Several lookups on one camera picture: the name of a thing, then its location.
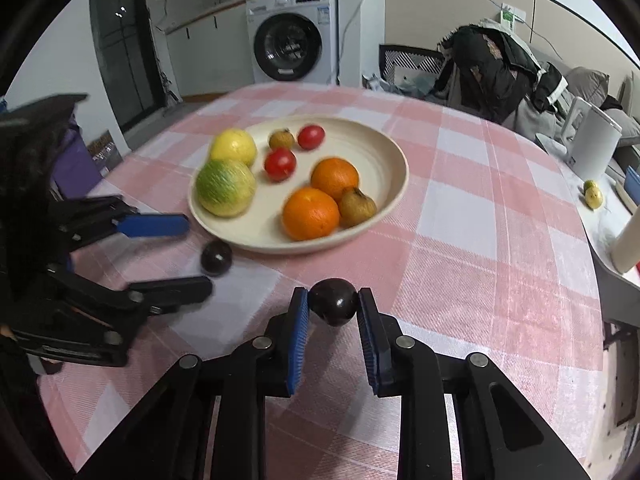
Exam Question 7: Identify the dark patterned box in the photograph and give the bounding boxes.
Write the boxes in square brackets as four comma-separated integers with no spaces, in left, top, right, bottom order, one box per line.
[87,130,124,177]

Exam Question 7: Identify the cream round plate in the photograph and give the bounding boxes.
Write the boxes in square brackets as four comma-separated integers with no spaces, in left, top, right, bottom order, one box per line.
[188,115,410,255]

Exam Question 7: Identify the white counter cabinet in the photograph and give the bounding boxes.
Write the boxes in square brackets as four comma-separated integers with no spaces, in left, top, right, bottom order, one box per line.
[160,0,251,102]

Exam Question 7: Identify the dark purple plum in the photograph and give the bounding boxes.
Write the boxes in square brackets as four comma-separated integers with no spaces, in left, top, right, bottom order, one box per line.
[309,278,359,327]
[200,240,233,277]

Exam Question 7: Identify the white electric kettle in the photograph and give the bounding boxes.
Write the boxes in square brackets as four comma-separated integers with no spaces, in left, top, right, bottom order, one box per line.
[560,96,623,173]

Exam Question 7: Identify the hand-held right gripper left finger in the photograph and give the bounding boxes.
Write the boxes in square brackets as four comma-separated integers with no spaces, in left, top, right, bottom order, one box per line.
[75,287,309,480]

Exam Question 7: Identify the green striped round fruit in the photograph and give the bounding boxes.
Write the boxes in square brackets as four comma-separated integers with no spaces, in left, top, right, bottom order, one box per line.
[195,159,257,218]

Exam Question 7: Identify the wrinkled brown fruit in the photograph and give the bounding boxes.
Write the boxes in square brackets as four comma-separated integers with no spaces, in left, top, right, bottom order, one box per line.
[339,186,378,227]

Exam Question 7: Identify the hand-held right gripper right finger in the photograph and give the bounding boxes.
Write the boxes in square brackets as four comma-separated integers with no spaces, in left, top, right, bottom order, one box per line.
[356,287,591,480]

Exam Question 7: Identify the white cup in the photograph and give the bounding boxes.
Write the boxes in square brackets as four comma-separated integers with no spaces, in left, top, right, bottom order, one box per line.
[611,220,640,275]

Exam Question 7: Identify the black patterned chair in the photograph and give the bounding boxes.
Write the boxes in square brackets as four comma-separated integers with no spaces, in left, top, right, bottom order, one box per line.
[378,44,446,93]

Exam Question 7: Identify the grey garment pile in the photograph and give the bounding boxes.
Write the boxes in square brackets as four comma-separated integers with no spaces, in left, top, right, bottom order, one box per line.
[502,95,568,143]

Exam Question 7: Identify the red cherry tomato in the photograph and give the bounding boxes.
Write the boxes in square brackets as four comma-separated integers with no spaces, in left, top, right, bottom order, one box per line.
[264,148,297,182]
[297,125,326,151]

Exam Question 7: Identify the yellow citrus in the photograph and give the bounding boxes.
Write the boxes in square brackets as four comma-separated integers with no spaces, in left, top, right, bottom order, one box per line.
[209,129,258,168]

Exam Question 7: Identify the orange tangerine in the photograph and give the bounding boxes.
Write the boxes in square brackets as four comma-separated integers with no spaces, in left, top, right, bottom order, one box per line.
[282,187,341,242]
[311,157,360,202]

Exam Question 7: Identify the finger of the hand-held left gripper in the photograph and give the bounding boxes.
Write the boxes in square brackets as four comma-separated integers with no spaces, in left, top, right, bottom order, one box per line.
[10,266,214,368]
[52,195,191,252]

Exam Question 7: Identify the pink checkered tablecloth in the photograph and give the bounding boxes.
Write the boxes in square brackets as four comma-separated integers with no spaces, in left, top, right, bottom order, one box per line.
[37,82,601,480]

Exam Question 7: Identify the grey pillow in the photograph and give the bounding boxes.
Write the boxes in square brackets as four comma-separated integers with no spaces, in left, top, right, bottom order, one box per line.
[565,66,611,107]

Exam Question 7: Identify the purple container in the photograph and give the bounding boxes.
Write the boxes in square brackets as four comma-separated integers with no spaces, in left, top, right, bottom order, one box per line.
[52,125,102,199]

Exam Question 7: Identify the black jacket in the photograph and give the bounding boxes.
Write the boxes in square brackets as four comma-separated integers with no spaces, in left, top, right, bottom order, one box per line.
[437,25,567,122]

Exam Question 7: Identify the white washing machine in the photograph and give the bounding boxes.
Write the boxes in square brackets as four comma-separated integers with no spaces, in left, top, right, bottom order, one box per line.
[245,0,338,86]

